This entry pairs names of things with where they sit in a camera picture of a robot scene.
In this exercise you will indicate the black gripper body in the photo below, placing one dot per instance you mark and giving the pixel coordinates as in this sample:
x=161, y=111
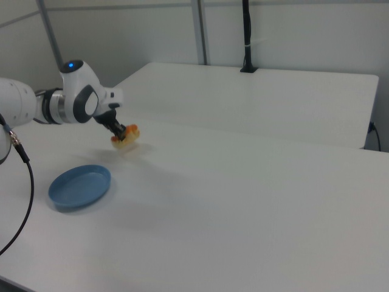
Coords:
x=107, y=118

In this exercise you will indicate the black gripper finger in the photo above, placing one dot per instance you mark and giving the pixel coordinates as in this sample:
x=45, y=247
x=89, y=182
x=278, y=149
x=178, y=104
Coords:
x=121, y=132

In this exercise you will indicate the orange glazed bread loaf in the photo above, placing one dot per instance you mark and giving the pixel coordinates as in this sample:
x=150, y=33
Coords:
x=133, y=137

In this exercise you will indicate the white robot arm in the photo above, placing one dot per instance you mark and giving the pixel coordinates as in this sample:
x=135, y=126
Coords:
x=76, y=91

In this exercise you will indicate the blue round plate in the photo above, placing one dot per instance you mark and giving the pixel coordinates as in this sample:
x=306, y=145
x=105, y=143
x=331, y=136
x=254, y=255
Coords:
x=79, y=188

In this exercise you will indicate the grey slanted partition post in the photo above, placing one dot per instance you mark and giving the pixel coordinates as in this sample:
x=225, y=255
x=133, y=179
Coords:
x=51, y=33

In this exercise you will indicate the grey vertical partition post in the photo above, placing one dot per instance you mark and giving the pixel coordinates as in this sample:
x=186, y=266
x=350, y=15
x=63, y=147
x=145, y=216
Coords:
x=201, y=30

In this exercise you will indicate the black camera stand pole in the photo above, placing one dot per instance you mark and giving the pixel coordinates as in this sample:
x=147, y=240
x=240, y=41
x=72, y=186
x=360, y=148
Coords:
x=248, y=36

